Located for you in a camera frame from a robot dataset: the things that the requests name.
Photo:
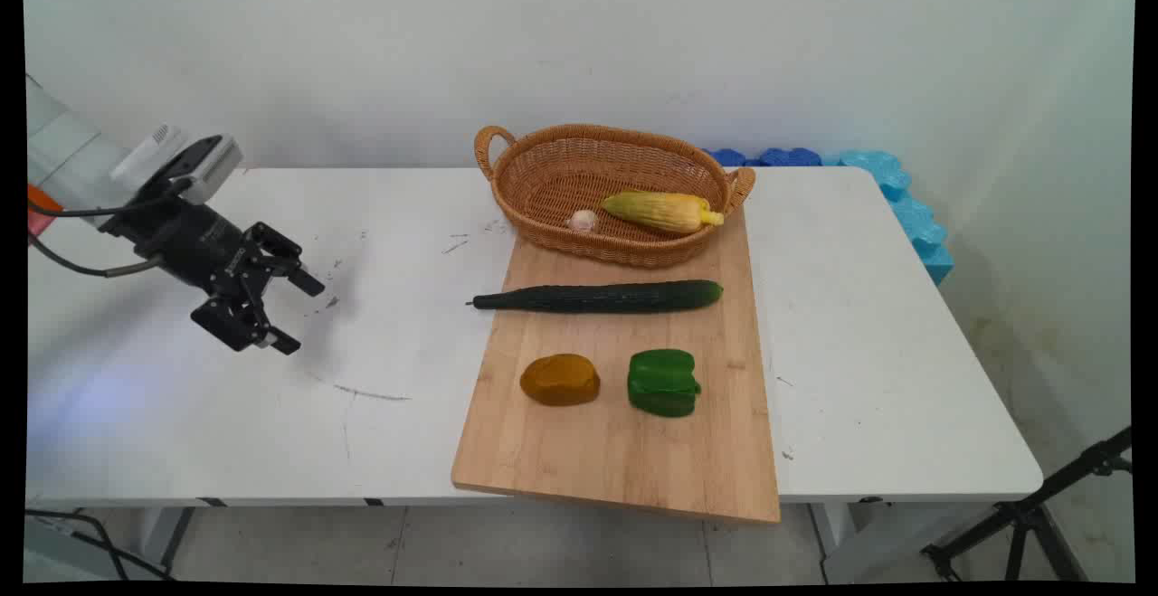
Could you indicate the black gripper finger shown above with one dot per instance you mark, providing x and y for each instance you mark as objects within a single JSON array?
[
  {"x": 282, "y": 252},
  {"x": 237, "y": 323}
]

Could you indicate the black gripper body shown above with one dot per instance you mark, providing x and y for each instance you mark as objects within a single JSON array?
[{"x": 194, "y": 243}]

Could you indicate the long dark green cucumber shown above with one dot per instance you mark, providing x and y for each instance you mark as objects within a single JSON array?
[{"x": 597, "y": 298}]

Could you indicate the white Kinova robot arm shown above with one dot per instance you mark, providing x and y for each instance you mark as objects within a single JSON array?
[{"x": 63, "y": 153}]

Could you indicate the orange object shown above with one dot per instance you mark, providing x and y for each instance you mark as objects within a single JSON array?
[{"x": 41, "y": 207}]

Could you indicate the white table leg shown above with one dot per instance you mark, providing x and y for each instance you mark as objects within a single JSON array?
[
  {"x": 163, "y": 533},
  {"x": 846, "y": 537}
]

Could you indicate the white garlic bulb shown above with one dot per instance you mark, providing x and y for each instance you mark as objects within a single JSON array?
[{"x": 583, "y": 221}]

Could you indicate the brown potato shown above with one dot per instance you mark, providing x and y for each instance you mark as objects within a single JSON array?
[{"x": 560, "y": 380}]

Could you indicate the yellow corn cob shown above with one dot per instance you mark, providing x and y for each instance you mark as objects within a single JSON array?
[{"x": 662, "y": 211}]

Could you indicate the wooden cutting board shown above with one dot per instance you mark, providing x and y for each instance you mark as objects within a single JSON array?
[{"x": 624, "y": 451}]

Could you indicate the green bell pepper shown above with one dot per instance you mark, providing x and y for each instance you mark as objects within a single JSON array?
[{"x": 663, "y": 383}]

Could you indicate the dark blue foam piece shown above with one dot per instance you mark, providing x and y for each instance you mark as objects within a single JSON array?
[{"x": 778, "y": 157}]

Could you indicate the light blue foam piece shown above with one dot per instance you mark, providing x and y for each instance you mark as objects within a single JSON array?
[{"x": 914, "y": 216}]

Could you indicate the black tripod stand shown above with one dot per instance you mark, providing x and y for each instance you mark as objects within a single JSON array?
[{"x": 1031, "y": 510}]

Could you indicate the white black wrist camera box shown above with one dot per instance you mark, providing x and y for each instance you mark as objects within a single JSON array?
[{"x": 206, "y": 164}]

